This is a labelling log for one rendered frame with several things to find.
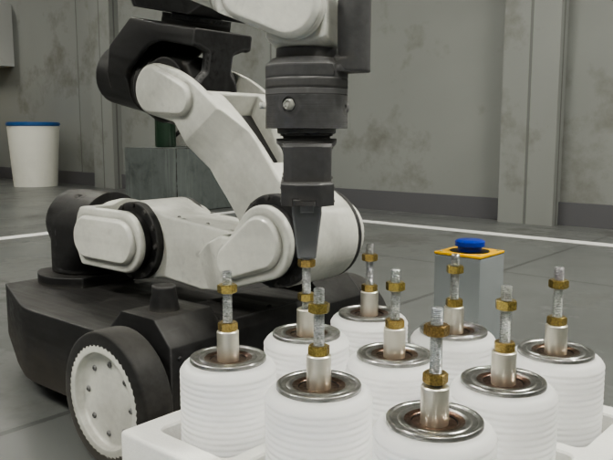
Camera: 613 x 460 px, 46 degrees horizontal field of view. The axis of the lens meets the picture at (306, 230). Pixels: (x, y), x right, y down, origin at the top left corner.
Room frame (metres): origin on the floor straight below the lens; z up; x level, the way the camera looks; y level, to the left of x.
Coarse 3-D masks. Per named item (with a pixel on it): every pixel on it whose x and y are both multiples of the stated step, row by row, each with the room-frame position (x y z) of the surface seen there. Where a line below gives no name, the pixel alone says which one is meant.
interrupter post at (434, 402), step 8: (424, 384) 0.53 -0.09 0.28; (424, 392) 0.53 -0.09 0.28; (432, 392) 0.52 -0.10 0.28; (440, 392) 0.52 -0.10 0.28; (448, 392) 0.52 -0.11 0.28; (424, 400) 0.52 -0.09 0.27; (432, 400) 0.52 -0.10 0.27; (440, 400) 0.52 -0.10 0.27; (448, 400) 0.53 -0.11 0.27; (424, 408) 0.52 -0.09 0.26; (432, 408) 0.52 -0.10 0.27; (440, 408) 0.52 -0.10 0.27; (448, 408) 0.53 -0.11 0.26; (424, 416) 0.52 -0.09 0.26; (432, 416) 0.52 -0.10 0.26; (440, 416) 0.52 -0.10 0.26; (448, 416) 0.53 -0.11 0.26; (424, 424) 0.52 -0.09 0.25; (432, 424) 0.52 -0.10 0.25; (440, 424) 0.52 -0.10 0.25
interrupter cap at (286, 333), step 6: (288, 324) 0.80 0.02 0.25; (294, 324) 0.81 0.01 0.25; (276, 330) 0.78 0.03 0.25; (282, 330) 0.78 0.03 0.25; (288, 330) 0.78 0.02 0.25; (294, 330) 0.79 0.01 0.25; (324, 330) 0.78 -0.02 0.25; (330, 330) 0.78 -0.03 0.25; (336, 330) 0.78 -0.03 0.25; (276, 336) 0.76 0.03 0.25; (282, 336) 0.76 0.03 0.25; (288, 336) 0.76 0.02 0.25; (294, 336) 0.77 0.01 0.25; (330, 336) 0.76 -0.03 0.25; (336, 336) 0.76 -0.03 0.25; (288, 342) 0.74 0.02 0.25; (294, 342) 0.74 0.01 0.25; (300, 342) 0.74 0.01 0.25; (306, 342) 0.74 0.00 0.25; (312, 342) 0.74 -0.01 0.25
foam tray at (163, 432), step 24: (144, 432) 0.68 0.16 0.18; (168, 432) 0.69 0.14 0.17; (144, 456) 0.65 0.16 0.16; (168, 456) 0.63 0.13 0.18; (192, 456) 0.62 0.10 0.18; (216, 456) 0.62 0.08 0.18; (240, 456) 0.62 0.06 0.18; (264, 456) 0.63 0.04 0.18; (576, 456) 0.62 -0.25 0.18; (600, 456) 0.62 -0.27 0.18
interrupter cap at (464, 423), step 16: (400, 416) 0.53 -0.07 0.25; (416, 416) 0.54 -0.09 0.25; (464, 416) 0.53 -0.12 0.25; (480, 416) 0.53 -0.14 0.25; (400, 432) 0.51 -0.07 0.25; (416, 432) 0.51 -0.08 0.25; (432, 432) 0.51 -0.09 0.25; (448, 432) 0.51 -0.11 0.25; (464, 432) 0.51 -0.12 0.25; (480, 432) 0.51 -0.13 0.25
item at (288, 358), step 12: (264, 348) 0.77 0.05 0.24; (276, 348) 0.74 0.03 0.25; (288, 348) 0.74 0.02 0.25; (300, 348) 0.73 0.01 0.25; (336, 348) 0.74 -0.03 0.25; (348, 348) 0.77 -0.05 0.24; (276, 360) 0.74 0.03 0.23; (288, 360) 0.73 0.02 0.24; (300, 360) 0.73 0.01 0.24; (336, 360) 0.74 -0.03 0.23; (276, 372) 0.74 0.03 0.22; (288, 372) 0.73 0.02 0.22
